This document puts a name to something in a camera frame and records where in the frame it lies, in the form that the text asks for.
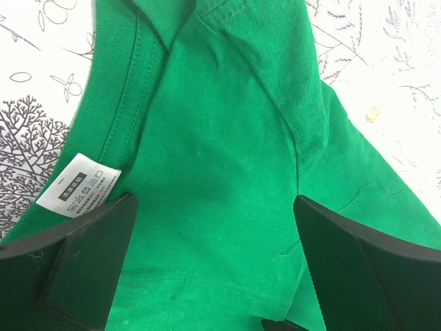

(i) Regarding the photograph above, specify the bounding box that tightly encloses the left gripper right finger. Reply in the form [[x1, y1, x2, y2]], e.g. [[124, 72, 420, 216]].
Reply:
[[262, 194, 440, 330]]

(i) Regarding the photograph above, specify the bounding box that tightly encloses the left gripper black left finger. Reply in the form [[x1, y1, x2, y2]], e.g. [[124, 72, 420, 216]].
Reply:
[[1, 194, 139, 330]]

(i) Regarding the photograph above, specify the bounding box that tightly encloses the green t shirt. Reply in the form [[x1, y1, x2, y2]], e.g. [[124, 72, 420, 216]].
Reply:
[[0, 0, 441, 331]]

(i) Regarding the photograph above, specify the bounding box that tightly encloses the floral table mat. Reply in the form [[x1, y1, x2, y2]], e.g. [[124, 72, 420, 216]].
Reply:
[[1, 1, 440, 236]]

